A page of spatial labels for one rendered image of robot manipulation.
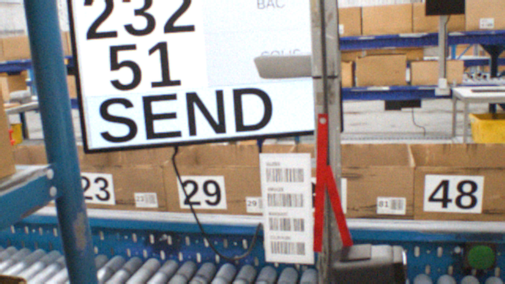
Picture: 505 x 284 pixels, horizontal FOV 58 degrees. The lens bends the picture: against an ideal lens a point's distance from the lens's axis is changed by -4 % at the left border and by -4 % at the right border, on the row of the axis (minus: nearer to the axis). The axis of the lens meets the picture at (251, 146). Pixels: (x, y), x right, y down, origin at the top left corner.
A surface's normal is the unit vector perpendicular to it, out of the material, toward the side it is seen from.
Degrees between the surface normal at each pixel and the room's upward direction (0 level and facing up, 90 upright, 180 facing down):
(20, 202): 90
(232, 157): 90
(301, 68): 90
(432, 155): 90
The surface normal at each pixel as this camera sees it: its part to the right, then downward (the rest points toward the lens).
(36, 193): 0.97, 0.00
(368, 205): -0.24, 0.25
